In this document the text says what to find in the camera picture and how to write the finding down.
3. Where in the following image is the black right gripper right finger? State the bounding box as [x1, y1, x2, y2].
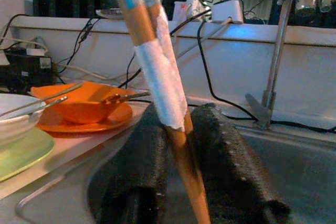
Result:
[188, 102, 292, 224]

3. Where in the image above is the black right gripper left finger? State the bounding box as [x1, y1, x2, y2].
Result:
[99, 102, 171, 224]

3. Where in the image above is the white bowl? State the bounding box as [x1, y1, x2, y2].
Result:
[0, 93, 48, 146]

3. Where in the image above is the orange plate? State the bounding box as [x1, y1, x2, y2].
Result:
[36, 102, 133, 134]

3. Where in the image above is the steel cutlery piece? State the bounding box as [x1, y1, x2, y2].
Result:
[101, 91, 151, 105]

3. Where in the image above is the stainless steel sink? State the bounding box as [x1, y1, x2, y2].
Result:
[14, 123, 336, 224]

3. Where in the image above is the orange bowl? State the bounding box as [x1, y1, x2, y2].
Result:
[30, 81, 127, 125]

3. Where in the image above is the steel chopstick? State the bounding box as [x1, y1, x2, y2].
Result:
[0, 82, 85, 118]

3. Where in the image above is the light green plate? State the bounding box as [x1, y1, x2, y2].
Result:
[0, 126, 56, 183]

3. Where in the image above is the steel faucet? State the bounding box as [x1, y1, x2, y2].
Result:
[245, 0, 324, 131]

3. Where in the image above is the black charger box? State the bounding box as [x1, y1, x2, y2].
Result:
[0, 47, 57, 95]

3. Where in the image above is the white power adapter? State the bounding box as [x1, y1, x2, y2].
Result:
[211, 0, 245, 24]

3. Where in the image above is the white adapter with red mark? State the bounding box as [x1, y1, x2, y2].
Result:
[172, 0, 208, 22]

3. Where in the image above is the black slotted rack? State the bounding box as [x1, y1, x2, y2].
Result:
[31, 0, 120, 18]

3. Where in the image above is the black power cable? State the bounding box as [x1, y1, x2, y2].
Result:
[56, 17, 101, 74]
[197, 20, 336, 133]
[117, 8, 212, 89]

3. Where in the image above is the white cable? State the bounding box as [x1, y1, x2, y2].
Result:
[56, 62, 127, 82]

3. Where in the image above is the grey cable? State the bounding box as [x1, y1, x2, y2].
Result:
[175, 17, 234, 59]

